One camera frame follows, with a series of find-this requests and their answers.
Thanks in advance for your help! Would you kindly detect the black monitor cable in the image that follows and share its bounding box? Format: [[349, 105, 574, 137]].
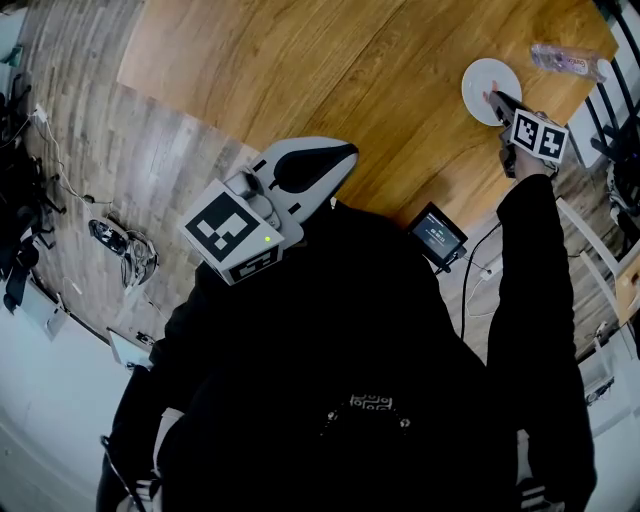
[[458, 219, 504, 344]]

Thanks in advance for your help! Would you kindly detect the person's left forearm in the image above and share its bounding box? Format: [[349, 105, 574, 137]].
[[107, 259, 281, 451]]

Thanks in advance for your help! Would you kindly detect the grey harness strap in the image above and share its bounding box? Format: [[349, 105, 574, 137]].
[[134, 407, 186, 512], [514, 429, 556, 512]]

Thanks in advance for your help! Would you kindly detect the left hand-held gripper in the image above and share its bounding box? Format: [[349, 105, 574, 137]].
[[178, 137, 360, 287]]

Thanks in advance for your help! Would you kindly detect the black metal frame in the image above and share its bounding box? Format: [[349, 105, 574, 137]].
[[583, 0, 640, 164]]

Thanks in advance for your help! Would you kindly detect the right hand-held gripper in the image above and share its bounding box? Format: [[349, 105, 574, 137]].
[[487, 89, 571, 180]]

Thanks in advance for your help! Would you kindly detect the white flat box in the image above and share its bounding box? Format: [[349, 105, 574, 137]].
[[108, 327, 154, 370]]

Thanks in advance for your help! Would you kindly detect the white table frame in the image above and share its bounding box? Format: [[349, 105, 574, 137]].
[[555, 195, 632, 326]]

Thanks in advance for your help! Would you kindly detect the person's right forearm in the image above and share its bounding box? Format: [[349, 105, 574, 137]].
[[487, 152, 581, 361]]

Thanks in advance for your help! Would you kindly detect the clear plastic bottle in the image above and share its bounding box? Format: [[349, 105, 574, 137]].
[[529, 42, 614, 84]]

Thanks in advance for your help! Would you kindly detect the black office chair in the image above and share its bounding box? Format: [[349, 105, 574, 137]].
[[0, 199, 56, 314], [0, 69, 69, 216]]

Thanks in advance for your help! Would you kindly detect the person's black-clothed body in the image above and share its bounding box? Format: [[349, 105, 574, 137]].
[[97, 199, 599, 512]]

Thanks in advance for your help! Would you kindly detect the small black monitor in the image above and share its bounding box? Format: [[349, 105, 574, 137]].
[[407, 201, 470, 274]]

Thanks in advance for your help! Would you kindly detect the grey black floor device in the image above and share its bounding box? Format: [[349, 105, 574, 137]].
[[88, 218, 130, 257]]

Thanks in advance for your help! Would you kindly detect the white round plate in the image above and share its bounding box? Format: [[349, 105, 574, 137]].
[[460, 57, 524, 126]]

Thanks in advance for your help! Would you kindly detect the tangle of cables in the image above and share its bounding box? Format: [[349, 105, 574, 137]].
[[119, 227, 160, 289]]

